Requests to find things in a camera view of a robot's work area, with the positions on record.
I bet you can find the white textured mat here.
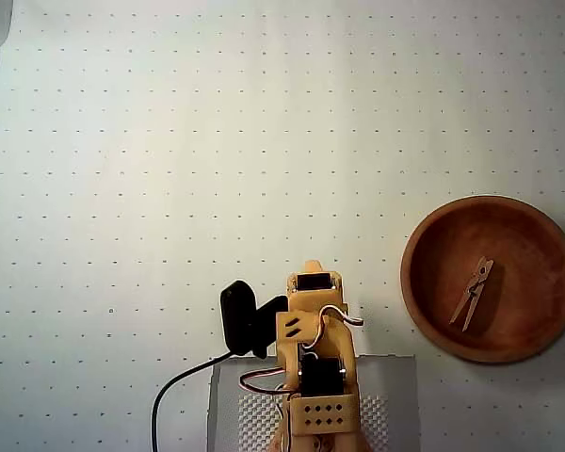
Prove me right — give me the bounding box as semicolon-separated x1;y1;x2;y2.
238;393;391;452

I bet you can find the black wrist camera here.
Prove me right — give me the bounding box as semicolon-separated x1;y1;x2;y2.
219;280;289;361

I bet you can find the red white servo wire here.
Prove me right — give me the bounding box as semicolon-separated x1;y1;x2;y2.
238;368;302;395

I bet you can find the brown wooden bowl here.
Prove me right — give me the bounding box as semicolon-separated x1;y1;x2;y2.
399;194;565;364

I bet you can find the grey translucent base plate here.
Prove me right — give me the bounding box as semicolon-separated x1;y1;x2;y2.
209;355;420;452

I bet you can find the wooden clothespin with metal spring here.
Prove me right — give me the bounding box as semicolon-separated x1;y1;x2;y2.
448;255;495;333

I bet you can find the beige printed gripper body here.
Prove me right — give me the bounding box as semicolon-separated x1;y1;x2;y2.
275;258;350;342

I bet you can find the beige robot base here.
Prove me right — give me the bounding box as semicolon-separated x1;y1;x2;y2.
268;413;373;452

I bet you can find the white dotted paper mat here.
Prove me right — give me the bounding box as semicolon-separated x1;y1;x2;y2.
0;0;565;452

